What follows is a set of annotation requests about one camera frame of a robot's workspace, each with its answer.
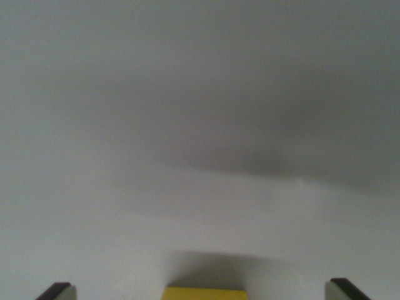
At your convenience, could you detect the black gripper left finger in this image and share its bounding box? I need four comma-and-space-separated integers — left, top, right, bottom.
36, 282, 77, 300

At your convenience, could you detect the yellow cube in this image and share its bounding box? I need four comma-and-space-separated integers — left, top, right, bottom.
161, 286, 249, 300

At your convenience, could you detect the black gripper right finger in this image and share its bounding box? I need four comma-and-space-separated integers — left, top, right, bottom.
325, 277, 372, 300

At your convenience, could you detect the white plastic bin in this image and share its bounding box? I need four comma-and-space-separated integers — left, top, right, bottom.
0, 0, 400, 300

